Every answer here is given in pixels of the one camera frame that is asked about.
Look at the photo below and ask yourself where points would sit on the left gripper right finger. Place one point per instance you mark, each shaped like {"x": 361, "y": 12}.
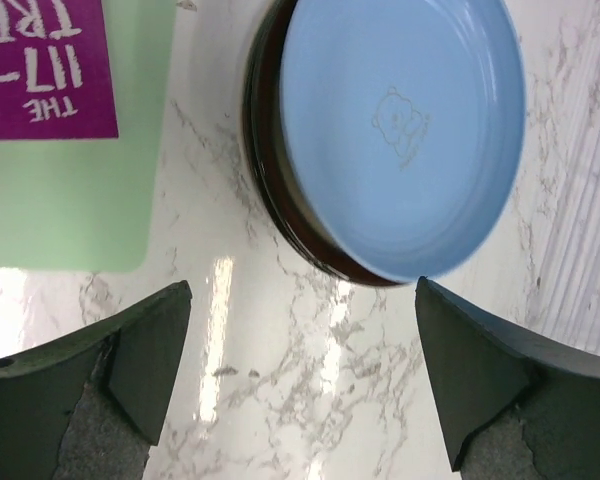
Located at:
{"x": 512, "y": 404}

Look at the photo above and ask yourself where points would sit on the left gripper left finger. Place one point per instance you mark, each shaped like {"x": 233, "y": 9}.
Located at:
{"x": 91, "y": 404}

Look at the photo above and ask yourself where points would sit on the light blue plate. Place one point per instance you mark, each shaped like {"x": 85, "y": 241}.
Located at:
{"x": 404, "y": 124}

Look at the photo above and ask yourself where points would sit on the mint green cutting mat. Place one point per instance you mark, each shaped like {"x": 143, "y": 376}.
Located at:
{"x": 85, "y": 204}

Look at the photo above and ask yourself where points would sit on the purple treehouse book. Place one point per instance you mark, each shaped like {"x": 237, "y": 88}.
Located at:
{"x": 55, "y": 78}

